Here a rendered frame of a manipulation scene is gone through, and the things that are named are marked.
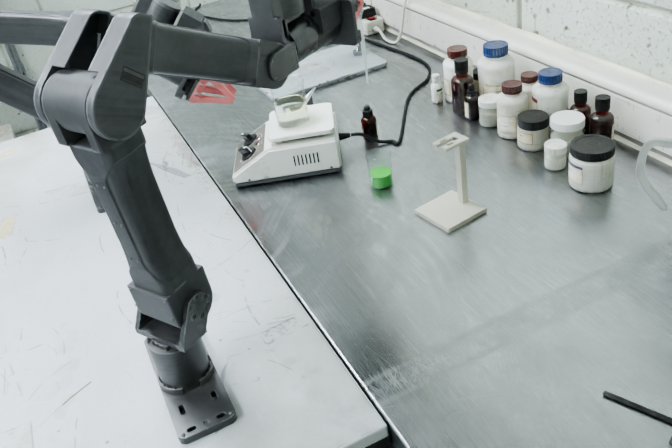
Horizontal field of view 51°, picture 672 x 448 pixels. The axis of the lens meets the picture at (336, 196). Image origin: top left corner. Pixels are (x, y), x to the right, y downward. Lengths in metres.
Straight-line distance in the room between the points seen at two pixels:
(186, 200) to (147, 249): 0.52
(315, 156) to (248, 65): 0.44
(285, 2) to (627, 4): 0.62
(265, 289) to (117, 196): 0.35
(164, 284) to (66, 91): 0.24
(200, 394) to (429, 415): 0.28
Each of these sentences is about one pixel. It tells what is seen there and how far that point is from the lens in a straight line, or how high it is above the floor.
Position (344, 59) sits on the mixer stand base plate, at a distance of 1.77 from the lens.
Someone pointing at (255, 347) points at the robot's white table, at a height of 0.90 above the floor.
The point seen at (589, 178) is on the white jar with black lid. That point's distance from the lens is 1.16.
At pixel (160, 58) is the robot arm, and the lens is 0.76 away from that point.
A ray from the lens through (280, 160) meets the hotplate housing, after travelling 1.26.
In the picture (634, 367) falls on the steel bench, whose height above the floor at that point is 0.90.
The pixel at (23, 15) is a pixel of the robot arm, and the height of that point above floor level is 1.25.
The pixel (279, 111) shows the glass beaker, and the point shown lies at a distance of 1.26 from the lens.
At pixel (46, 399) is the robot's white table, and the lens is 1.00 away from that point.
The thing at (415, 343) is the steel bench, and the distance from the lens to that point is 0.91.
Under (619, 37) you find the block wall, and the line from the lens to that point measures 1.33.
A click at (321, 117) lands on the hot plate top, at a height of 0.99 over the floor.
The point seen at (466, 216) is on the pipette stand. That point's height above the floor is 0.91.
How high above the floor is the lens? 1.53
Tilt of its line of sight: 31 degrees down
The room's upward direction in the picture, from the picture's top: 10 degrees counter-clockwise
